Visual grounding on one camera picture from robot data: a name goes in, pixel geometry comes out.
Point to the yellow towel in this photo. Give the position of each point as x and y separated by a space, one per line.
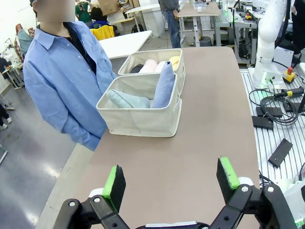
175 60

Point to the periwinkle blue cone-folded towel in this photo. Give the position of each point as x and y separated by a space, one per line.
164 88

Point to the aluminium slotted base plate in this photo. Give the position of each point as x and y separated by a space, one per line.
267 140

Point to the yellow garment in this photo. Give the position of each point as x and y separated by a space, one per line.
104 32

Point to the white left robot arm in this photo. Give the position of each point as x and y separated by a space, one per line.
295 195

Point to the man in blue jeans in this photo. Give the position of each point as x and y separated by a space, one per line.
174 26

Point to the aluminium frame workbench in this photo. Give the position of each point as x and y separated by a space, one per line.
238 22

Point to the beige fabric storage bin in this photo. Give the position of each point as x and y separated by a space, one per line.
132 62
143 121

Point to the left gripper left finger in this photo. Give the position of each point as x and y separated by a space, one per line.
114 186

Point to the white towel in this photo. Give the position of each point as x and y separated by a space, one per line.
160 66

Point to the white rectangular table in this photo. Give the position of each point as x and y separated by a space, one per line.
124 44

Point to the person in black clothes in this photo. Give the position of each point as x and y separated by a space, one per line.
299 28

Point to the person in green top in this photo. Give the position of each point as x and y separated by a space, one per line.
82 12

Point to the yellow red emergency stop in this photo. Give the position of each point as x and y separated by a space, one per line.
288 76

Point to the light teal cone-folded towel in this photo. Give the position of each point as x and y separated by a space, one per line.
128 100

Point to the yellow black handheld switch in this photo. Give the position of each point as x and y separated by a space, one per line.
289 92

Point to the plaid cloth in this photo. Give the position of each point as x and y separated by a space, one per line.
17 48

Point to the white controller box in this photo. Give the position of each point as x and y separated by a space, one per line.
283 57

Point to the blue-grey shirt on mannequin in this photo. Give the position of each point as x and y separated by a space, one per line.
25 43

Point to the person's right forearm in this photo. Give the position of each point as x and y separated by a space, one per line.
76 128

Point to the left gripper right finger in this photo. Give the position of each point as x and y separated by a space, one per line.
227 176

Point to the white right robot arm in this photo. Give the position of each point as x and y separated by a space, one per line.
267 35

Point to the dark grey towel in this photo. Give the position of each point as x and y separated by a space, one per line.
137 69

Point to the person in blue shirt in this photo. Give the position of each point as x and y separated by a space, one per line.
59 71

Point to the pink towel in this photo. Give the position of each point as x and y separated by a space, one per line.
149 65

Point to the brown-top background table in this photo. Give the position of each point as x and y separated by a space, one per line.
197 10

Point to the black rectangular plate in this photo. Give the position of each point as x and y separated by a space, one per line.
262 122
268 111
280 152
294 107

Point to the cardboard box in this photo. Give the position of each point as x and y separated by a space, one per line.
108 7

